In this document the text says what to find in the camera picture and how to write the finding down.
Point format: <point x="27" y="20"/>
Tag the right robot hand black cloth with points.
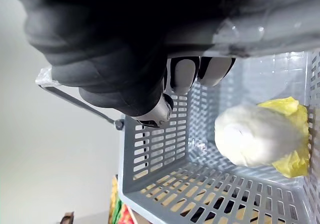
<point x="105" y="38"/>

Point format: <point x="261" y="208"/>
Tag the small brown object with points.
<point x="67" y="218"/>

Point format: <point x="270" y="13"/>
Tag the colourful printed package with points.
<point x="120" y="209"/>

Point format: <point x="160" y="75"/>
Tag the white yellow napa cabbage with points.
<point x="250" y="133"/>

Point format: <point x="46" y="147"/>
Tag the grey plastic slotted basket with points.
<point x="160" y="143"/>

